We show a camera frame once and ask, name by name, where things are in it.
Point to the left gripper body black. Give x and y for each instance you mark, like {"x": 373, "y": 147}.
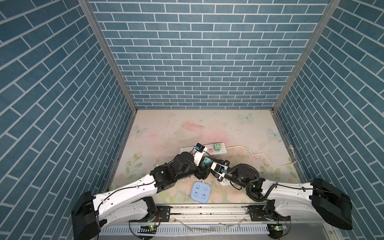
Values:
{"x": 197, "y": 171}

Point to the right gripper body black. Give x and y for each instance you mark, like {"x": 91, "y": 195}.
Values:
{"x": 220, "y": 178}

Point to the teal plug adapter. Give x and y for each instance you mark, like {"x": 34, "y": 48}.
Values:
{"x": 207, "y": 163}

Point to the green plug adapter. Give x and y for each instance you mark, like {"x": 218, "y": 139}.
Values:
{"x": 217, "y": 147}

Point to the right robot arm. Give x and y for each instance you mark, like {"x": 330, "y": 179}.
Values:
{"x": 315, "y": 200}

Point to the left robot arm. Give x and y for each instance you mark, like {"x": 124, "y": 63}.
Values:
{"x": 90, "y": 212}

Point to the blue square power socket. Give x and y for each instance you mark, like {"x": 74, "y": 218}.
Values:
{"x": 200, "y": 192}

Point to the white long power strip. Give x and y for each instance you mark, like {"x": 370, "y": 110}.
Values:
{"x": 210, "y": 149}

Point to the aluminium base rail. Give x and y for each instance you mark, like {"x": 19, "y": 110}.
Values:
{"x": 218, "y": 222}

